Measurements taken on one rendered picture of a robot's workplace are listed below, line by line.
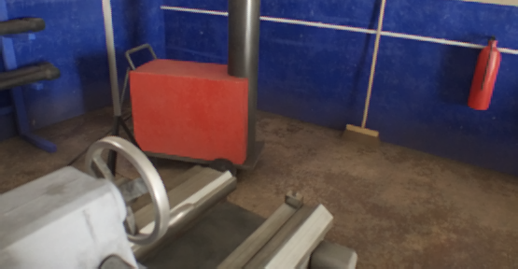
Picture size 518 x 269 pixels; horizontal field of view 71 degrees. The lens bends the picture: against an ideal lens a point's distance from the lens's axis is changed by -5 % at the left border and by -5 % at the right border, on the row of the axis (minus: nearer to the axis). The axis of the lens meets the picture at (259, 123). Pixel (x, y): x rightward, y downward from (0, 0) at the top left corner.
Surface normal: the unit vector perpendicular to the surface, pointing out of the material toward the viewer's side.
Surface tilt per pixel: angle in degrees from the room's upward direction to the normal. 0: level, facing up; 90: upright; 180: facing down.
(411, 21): 90
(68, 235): 82
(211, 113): 90
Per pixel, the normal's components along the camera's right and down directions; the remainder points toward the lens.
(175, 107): -0.22, 0.36
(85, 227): 0.84, 0.11
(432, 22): -0.54, 0.31
